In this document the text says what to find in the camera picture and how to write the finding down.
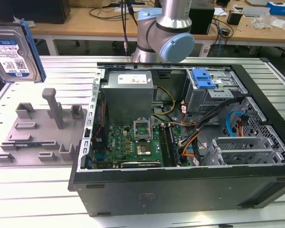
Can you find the grey parts rack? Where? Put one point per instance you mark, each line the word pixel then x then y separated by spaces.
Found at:
pixel 50 133

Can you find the flat grey box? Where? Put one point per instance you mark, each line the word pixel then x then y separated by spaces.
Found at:
pixel 256 11

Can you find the drive cage with blue latch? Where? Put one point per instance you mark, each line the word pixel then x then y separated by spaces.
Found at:
pixel 204 99

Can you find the wooden desk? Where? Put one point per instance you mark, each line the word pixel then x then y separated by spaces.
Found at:
pixel 251 33
pixel 85 26

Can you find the black monitor box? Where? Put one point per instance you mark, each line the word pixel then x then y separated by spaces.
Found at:
pixel 38 12

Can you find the blue cardboard box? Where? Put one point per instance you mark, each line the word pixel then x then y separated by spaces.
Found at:
pixel 282 9

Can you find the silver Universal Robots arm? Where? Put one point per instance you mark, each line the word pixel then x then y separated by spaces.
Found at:
pixel 166 28

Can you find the black open PC case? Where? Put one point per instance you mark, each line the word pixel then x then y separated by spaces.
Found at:
pixel 156 190

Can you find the CPU socket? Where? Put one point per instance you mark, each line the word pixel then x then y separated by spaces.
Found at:
pixel 143 150

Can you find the black graphics card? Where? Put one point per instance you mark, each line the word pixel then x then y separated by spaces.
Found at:
pixel 140 164

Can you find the grey power supply unit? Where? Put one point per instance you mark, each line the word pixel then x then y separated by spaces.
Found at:
pixel 126 102

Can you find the clear plastic bag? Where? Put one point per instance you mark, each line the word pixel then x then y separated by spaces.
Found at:
pixel 17 19
pixel 261 21

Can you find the metal disk bay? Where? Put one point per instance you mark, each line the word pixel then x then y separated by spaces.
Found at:
pixel 237 141

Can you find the small black cube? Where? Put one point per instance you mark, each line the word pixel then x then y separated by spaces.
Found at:
pixel 234 18

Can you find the hard disk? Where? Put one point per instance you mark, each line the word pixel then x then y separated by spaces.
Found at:
pixel 12 57

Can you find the green motherboard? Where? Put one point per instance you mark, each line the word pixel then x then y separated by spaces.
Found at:
pixel 118 142

